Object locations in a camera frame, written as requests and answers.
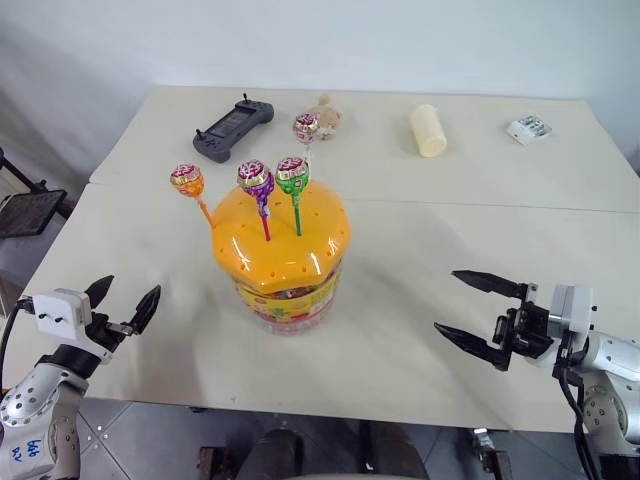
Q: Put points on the orange wrapped lollipop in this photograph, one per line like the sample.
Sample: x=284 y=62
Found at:
x=187 y=181

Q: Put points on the table leg caster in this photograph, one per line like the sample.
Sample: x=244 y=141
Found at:
x=487 y=447

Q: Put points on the beige plush toy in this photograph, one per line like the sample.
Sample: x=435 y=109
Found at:
x=327 y=117

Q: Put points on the pink white wrapped lollipop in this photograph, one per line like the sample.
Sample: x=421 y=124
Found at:
x=306 y=127

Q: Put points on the purple wrapped lollipop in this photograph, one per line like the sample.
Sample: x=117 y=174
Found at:
x=255 y=181

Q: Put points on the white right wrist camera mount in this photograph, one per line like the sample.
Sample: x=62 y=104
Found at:
x=570 y=309

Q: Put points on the small white battery box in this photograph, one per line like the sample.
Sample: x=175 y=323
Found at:
x=529 y=129

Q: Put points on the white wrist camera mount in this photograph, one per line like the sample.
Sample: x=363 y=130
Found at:
x=57 y=309
x=570 y=309

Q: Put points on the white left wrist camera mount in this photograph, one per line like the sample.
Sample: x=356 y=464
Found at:
x=57 y=309

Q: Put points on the dark grey handheld controller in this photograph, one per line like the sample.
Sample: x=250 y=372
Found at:
x=235 y=127

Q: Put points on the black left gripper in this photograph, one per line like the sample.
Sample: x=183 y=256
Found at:
x=102 y=331

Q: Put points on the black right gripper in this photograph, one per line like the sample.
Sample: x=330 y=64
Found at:
x=522 y=330

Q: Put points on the green wrapped lollipop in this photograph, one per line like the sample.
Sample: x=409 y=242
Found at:
x=293 y=176

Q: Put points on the black stand with tray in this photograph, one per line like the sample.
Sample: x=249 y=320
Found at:
x=27 y=200

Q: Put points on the cream cylindrical roll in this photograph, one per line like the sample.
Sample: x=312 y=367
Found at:
x=426 y=131

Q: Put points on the yellow lollipop display jar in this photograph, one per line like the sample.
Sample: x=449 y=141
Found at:
x=282 y=250

